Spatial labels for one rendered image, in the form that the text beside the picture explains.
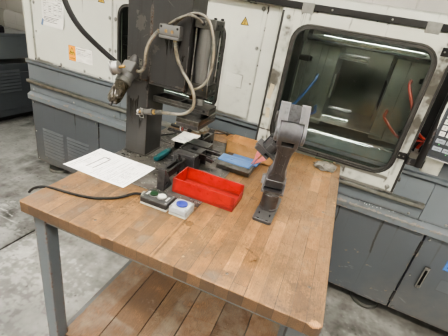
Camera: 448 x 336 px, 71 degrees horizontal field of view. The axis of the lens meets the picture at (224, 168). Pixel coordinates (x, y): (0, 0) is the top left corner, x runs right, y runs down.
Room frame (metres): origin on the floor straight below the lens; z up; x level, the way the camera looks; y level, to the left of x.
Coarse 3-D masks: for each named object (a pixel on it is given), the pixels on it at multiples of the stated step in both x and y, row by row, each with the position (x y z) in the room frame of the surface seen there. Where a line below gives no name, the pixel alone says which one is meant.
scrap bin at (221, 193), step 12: (192, 168) 1.14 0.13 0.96; (180, 180) 1.03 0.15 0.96; (192, 180) 1.14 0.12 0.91; (204, 180) 1.12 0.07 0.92; (216, 180) 1.11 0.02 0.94; (228, 180) 1.10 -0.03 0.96; (180, 192) 1.03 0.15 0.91; (192, 192) 1.01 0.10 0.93; (204, 192) 1.00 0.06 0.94; (216, 192) 0.99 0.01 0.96; (228, 192) 1.09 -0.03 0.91; (240, 192) 1.08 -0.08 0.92; (216, 204) 0.98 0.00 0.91; (228, 204) 0.97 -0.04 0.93
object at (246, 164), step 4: (220, 156) 1.23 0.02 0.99; (224, 156) 1.24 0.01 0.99; (228, 156) 1.25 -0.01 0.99; (232, 156) 1.26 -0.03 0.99; (228, 160) 1.21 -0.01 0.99; (232, 160) 1.22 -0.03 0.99; (236, 160) 1.22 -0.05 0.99; (240, 160) 1.23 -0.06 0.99; (244, 160) 1.24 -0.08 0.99; (256, 160) 1.21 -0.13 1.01; (240, 164) 1.19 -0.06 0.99; (244, 164) 1.20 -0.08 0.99; (248, 164) 1.21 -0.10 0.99; (252, 164) 1.17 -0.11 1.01; (248, 168) 1.17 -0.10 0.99
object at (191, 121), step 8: (160, 96) 1.31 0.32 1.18; (168, 96) 1.38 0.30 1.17; (176, 96) 1.37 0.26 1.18; (168, 104) 1.30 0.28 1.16; (176, 104) 1.29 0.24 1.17; (184, 104) 1.27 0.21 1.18; (200, 104) 1.28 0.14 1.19; (208, 104) 1.32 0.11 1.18; (192, 112) 1.26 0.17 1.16; (200, 112) 1.25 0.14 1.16; (208, 112) 1.24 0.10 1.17; (176, 120) 1.21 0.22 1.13; (184, 120) 1.20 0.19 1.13; (192, 120) 1.20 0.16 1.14; (200, 120) 1.22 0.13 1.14; (208, 120) 1.28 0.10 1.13; (192, 128) 1.19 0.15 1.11; (200, 128) 1.21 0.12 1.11
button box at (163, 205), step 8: (64, 192) 0.90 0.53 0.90; (136, 192) 0.96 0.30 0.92; (144, 192) 0.96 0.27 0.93; (160, 192) 0.97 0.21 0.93; (144, 200) 0.92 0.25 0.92; (152, 200) 0.91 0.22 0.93; (160, 200) 0.92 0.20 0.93; (168, 200) 0.93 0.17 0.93; (160, 208) 0.90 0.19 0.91; (168, 208) 0.91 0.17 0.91
